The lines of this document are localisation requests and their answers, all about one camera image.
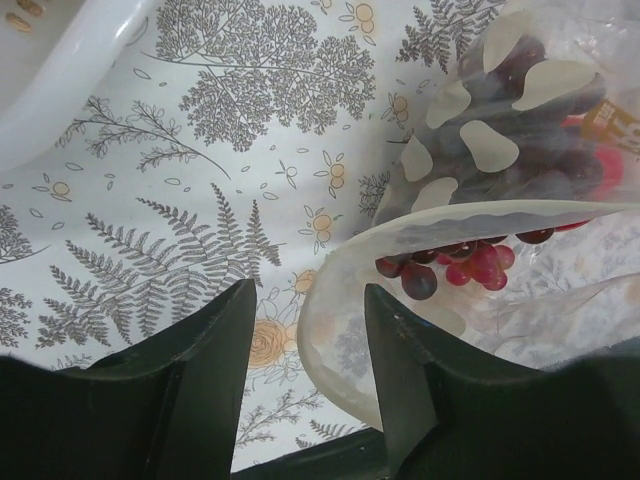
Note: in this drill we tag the white fruit basket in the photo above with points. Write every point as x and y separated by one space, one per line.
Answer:
53 54

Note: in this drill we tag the dark purple grape bunch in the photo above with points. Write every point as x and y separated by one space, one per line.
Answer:
495 133

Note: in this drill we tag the red apple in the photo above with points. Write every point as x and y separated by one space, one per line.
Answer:
611 161

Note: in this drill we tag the clear zip top bag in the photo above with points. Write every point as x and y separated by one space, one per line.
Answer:
511 216

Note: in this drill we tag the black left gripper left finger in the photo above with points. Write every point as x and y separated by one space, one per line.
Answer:
165 408

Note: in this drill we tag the light red grape bunch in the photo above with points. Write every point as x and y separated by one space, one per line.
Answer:
487 266

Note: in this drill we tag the floral tablecloth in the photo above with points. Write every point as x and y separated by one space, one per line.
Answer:
228 141

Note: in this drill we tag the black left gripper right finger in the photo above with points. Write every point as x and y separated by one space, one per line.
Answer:
452 411

